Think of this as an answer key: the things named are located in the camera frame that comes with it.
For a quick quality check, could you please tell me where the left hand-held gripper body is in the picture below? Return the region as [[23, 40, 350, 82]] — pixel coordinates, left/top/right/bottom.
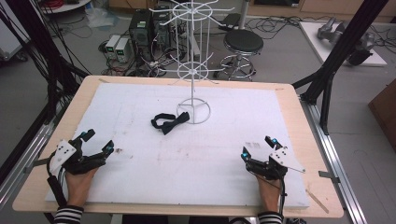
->
[[46, 138, 107, 176]]

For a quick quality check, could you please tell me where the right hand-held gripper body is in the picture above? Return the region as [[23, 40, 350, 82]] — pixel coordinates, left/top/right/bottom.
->
[[245, 146, 306, 181]]

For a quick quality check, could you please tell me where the black bow tie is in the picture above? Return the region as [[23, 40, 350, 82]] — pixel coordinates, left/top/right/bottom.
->
[[150, 111, 191, 136]]

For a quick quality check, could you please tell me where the white wire display rack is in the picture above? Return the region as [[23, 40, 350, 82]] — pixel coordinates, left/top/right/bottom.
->
[[148, 0, 236, 125]]

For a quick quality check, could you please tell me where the person's right hand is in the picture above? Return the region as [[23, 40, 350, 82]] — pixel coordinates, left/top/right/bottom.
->
[[255, 173, 282, 215]]

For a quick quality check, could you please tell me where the person's left hand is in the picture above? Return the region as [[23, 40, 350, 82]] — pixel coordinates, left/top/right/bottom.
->
[[64, 167, 100, 208]]

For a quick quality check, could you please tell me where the white foam mat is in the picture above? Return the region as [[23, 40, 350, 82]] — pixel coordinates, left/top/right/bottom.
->
[[45, 82, 311, 209]]

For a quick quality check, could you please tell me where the thin wooden stick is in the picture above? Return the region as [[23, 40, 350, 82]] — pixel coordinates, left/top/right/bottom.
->
[[305, 188, 331, 215]]

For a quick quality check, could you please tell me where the white bench power supply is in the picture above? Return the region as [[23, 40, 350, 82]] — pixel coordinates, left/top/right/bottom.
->
[[105, 34, 121, 61], [114, 37, 131, 63]]

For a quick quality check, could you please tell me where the black round stool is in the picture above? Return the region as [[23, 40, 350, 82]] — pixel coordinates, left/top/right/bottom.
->
[[214, 29, 265, 82]]

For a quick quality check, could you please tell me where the white board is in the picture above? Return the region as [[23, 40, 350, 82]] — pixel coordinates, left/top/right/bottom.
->
[[298, 21, 389, 67]]

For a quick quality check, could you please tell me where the brown cabinet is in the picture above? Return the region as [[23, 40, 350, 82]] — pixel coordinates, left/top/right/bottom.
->
[[367, 78, 396, 154]]

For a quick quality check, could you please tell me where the black computer tower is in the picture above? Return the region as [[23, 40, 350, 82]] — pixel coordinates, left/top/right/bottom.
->
[[151, 4, 173, 51], [128, 8, 154, 61]]

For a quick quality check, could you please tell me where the clear plastic bag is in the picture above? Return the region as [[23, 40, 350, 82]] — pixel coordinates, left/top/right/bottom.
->
[[84, 7, 120, 30]]

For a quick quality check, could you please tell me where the white round table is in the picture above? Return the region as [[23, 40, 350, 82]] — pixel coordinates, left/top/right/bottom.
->
[[39, 0, 93, 15]]

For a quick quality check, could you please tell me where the metal clamp bracket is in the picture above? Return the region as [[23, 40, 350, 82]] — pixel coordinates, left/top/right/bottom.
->
[[318, 170, 341, 185], [23, 157, 51, 175]]

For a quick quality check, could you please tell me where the left hand-held gripper cable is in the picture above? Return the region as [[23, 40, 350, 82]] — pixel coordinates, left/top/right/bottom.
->
[[46, 149, 69, 208]]

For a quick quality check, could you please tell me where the hand-held gripper cable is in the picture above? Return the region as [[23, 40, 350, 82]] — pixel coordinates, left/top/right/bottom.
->
[[277, 174, 288, 217], [46, 149, 69, 208]]

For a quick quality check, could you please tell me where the right hand-held gripper cable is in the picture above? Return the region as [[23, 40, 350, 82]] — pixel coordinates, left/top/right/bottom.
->
[[277, 174, 288, 217]]

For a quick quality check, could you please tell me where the aluminium rail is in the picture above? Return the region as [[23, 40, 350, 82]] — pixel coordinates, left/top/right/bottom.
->
[[0, 119, 59, 210], [299, 94, 369, 224]]

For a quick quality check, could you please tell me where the black frame post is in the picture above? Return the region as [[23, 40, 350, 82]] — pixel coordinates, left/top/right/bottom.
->
[[5, 0, 82, 126], [291, 0, 390, 136]]

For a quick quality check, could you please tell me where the floor cable bundle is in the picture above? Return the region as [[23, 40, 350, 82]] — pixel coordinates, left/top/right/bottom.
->
[[245, 14, 335, 41]]

